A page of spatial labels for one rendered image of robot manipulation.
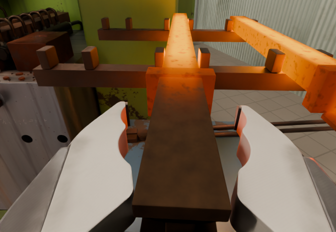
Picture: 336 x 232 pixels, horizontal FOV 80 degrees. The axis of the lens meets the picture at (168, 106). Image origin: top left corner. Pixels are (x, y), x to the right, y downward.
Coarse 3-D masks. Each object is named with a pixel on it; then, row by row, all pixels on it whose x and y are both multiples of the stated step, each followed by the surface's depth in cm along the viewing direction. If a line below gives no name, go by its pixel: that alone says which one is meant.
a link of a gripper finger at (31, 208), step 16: (64, 160) 8; (48, 176) 7; (32, 192) 7; (48, 192) 7; (16, 208) 6; (32, 208) 6; (48, 208) 6; (0, 224) 6; (16, 224) 6; (32, 224) 6
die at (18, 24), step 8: (8, 16) 62; (24, 16) 62; (32, 16) 65; (64, 16) 75; (0, 24) 52; (16, 24) 55; (40, 24) 61; (48, 24) 65; (8, 32) 49; (16, 32) 51; (32, 32) 57; (72, 32) 82; (8, 40) 49; (0, 64) 46; (8, 64) 49
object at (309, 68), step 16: (240, 16) 40; (240, 32) 35; (256, 32) 28; (272, 32) 27; (256, 48) 28; (288, 48) 21; (304, 48) 21; (288, 64) 20; (304, 64) 18; (320, 64) 15; (304, 80) 18; (320, 80) 15; (320, 96) 15; (320, 112) 16
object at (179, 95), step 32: (192, 64) 16; (160, 96) 11; (192, 96) 11; (160, 128) 9; (192, 128) 9; (160, 160) 7; (192, 160) 7; (160, 192) 6; (192, 192) 6; (224, 192) 6; (160, 224) 7; (192, 224) 6
